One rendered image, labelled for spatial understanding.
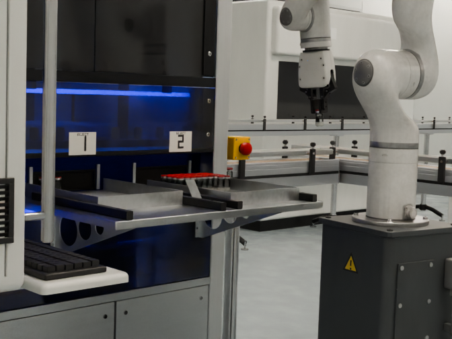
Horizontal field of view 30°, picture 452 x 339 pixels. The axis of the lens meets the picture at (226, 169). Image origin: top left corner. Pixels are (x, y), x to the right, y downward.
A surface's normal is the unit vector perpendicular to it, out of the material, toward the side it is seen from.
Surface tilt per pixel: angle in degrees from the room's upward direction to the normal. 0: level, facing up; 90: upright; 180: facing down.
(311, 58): 91
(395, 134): 89
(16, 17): 90
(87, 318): 90
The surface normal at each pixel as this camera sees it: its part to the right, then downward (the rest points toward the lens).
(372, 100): -0.58, 0.64
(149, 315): 0.69, 0.09
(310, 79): -0.70, 0.09
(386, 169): -0.41, 0.07
